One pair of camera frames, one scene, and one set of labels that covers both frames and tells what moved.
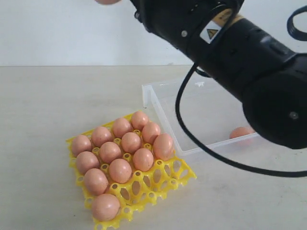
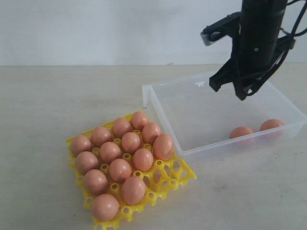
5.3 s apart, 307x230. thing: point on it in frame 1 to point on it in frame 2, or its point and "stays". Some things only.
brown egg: x=96 y=181 stays
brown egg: x=139 y=119 stays
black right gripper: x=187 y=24 to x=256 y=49
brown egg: x=101 y=134 stays
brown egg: x=108 y=2 to x=133 y=189
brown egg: x=241 y=131 stays
